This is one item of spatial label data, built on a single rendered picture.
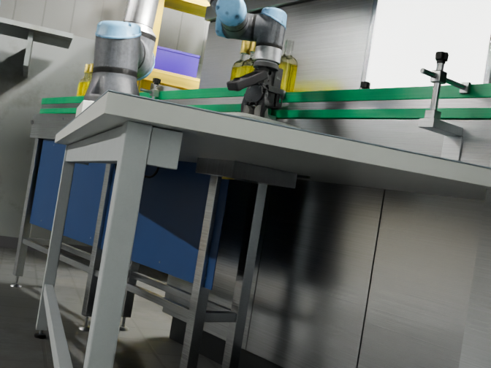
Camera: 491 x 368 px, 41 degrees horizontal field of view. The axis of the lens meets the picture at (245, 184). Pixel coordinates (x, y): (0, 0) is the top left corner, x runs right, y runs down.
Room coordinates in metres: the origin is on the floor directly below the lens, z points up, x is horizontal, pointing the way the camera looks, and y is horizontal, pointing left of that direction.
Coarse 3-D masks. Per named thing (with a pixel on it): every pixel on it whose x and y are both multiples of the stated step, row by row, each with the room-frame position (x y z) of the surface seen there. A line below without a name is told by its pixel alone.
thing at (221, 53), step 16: (256, 0) 2.44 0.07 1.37; (272, 0) 2.36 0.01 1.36; (288, 0) 2.29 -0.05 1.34; (304, 0) 2.23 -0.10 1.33; (208, 16) 2.68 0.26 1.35; (208, 32) 2.71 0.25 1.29; (208, 48) 2.69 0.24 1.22; (224, 48) 2.60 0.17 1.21; (240, 48) 2.52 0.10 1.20; (208, 64) 2.68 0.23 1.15; (224, 64) 2.59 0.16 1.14; (208, 80) 2.66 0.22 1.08; (224, 80) 2.57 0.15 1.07
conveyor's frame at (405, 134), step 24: (48, 120) 3.17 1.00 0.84; (288, 120) 1.92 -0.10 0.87; (312, 120) 1.84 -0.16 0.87; (336, 120) 1.77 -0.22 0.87; (360, 120) 1.70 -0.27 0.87; (384, 120) 1.64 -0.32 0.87; (408, 120) 1.58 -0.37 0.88; (456, 120) 1.48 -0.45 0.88; (480, 120) 1.43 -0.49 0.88; (384, 144) 1.63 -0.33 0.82; (408, 144) 1.57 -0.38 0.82; (432, 144) 1.51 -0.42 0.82; (480, 144) 1.42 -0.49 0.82
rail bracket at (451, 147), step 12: (444, 60) 1.41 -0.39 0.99; (420, 72) 1.38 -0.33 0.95; (432, 72) 1.39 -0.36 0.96; (444, 72) 1.41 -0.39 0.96; (456, 84) 1.45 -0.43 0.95; (468, 84) 1.47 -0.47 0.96; (432, 96) 1.41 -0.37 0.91; (432, 108) 1.41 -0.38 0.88; (420, 120) 1.41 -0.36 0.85; (432, 120) 1.39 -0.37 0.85; (444, 132) 1.43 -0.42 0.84; (456, 132) 1.44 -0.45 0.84; (444, 144) 1.48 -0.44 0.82; (456, 144) 1.46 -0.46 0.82; (444, 156) 1.48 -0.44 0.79; (456, 156) 1.45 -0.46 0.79
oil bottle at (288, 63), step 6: (282, 60) 2.03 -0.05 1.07; (288, 60) 2.02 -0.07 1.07; (294, 60) 2.04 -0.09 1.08; (282, 66) 2.02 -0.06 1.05; (288, 66) 2.02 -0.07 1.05; (294, 66) 2.04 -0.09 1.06; (288, 72) 2.03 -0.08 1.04; (294, 72) 2.04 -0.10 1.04; (282, 78) 2.02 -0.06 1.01; (288, 78) 2.03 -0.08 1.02; (294, 78) 2.04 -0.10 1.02; (282, 84) 2.02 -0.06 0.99; (288, 84) 2.03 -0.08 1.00; (288, 90) 2.03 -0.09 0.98
